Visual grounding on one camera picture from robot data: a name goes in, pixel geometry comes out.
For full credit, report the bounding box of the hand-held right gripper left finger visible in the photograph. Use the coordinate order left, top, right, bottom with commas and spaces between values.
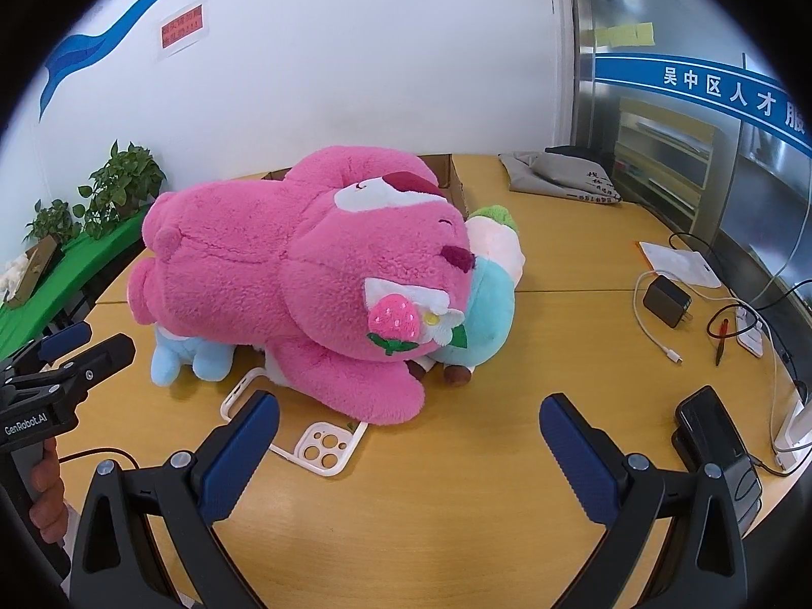
69, 389, 281, 609

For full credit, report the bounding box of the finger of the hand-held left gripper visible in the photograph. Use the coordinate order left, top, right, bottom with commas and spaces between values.
0, 321, 93, 382
16, 333, 137, 407

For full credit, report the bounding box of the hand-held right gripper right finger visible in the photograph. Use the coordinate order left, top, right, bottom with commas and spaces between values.
539, 393, 746, 609

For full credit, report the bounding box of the pink white phone case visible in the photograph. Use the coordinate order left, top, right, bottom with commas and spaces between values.
220, 368, 370, 477

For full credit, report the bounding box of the light blue plush toy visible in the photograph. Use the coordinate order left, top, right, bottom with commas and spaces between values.
150, 323, 239, 387

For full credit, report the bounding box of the white panda plush toy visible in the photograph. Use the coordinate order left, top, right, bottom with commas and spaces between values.
260, 355, 473, 389

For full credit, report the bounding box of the teal plush toy green hair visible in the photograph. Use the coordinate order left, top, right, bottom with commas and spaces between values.
406, 204, 527, 389

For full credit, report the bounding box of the large pink plush bear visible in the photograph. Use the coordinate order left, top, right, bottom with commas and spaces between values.
125, 145, 473, 427

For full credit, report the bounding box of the cardboard box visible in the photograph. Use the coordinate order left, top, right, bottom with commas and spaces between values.
263, 153, 470, 220

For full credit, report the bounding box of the person's left hand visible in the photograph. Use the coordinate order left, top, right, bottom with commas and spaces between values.
28, 441, 70, 550

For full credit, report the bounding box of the green table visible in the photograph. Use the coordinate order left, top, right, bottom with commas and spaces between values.
0, 209, 156, 362

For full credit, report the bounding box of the wooden box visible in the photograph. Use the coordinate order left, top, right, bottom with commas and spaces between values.
6, 234, 61, 309

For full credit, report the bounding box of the white fluffy material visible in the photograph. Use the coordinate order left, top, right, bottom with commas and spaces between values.
0, 257, 29, 298

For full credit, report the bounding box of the small potted green plant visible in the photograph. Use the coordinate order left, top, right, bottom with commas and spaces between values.
24, 199, 83, 248

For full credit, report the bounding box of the large potted green plant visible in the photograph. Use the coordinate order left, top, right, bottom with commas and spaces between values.
77, 140, 167, 241

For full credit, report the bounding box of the black charger block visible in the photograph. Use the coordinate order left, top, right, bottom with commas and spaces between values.
642, 276, 694, 329

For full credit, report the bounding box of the white power strip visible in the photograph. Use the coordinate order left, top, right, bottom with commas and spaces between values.
736, 308, 771, 356

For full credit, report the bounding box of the white flat pouch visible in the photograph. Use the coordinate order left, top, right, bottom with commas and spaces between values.
638, 241, 724, 289

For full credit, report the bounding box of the white power adapter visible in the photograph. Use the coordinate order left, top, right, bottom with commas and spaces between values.
770, 381, 812, 473

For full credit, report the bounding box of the grey cloth bag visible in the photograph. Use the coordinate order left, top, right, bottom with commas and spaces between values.
499, 151, 626, 205

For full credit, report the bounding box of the black cloth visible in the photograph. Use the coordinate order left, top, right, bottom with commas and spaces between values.
546, 145, 613, 162

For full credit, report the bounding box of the shelf behind glass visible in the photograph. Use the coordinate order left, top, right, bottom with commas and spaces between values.
612, 96, 718, 191

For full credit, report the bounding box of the blue window banner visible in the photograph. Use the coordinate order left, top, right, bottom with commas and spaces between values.
593, 54, 812, 156

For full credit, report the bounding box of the black metal frame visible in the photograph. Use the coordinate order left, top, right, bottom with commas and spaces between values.
41, 266, 137, 347

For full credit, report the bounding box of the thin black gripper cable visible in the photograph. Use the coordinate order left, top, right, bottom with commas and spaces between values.
57, 449, 137, 469

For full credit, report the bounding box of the white charging cable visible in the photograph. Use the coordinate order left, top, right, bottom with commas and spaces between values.
632, 269, 762, 367

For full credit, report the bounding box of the red wall sign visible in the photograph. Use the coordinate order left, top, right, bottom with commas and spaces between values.
155, 3, 207, 63

